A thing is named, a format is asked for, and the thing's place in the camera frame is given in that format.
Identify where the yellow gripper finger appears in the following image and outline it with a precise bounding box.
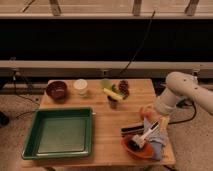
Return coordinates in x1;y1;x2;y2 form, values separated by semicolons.
161;117;169;132

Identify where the yellow banana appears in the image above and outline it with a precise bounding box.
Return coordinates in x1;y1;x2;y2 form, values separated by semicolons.
103;88;123;101

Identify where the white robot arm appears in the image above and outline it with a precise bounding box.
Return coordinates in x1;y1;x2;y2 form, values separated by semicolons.
153;72;213;121

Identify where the orange bowl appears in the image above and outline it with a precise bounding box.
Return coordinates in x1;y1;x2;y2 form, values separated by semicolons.
121;134;154;159

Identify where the purple bowl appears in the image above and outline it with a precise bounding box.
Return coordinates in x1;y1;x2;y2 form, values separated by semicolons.
46;81;67;100

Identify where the blue cloth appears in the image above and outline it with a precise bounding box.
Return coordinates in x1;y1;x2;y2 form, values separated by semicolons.
143;117;169;160

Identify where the orange toy fruit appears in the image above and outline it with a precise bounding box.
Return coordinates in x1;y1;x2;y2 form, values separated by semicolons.
139;107;152;119

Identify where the black striped eraser block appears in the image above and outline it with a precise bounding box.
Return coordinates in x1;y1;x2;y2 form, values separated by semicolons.
121;124;144;136

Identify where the white dish brush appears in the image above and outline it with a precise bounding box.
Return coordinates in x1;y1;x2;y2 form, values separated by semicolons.
128;122;159;150

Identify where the small dark cup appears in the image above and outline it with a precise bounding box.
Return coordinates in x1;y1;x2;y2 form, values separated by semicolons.
107;96;118;109

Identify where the wooden table board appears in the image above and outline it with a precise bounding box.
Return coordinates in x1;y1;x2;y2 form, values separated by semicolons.
21;79;175;168

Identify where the brown grape bunch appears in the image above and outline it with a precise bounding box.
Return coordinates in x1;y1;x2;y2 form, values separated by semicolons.
118;80;129;98

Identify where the green toy vegetable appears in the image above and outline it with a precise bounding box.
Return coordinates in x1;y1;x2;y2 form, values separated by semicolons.
100;78;112;89

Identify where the white cup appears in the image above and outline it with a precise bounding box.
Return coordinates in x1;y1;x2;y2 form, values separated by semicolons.
73;79;88;96

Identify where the green plastic tray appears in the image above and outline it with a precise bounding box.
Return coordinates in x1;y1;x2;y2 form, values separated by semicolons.
22;107;93;160

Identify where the black cable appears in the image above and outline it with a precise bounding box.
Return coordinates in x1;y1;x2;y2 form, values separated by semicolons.
118;9;157;78

